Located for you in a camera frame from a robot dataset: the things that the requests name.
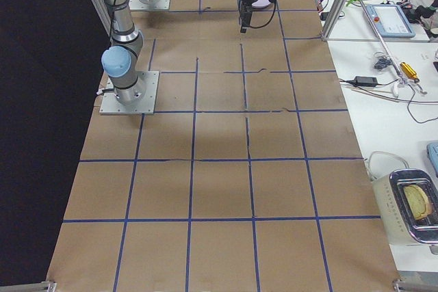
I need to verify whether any green handled reacher stick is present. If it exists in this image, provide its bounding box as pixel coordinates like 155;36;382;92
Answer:
347;0;427;95

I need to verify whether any cream toaster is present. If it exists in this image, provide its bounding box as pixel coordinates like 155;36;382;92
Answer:
372;169;437;248

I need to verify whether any wooden chopstick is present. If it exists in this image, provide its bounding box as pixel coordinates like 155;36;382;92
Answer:
349;88;397;101

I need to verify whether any brown paper table cover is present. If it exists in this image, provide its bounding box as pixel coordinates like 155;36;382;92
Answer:
47;0;397;291

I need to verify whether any blue teach pendant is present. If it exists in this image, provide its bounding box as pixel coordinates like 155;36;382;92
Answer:
365;4;415;38

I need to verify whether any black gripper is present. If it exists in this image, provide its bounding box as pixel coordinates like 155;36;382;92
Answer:
239;0;256;34

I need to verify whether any yellow tool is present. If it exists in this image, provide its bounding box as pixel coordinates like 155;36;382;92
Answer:
400;62;420;83

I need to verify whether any black power adapter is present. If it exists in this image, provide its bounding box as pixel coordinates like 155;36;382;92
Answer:
353;76;378;87

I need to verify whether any toast slice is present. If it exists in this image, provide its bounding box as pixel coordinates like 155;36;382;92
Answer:
403;185;433;220

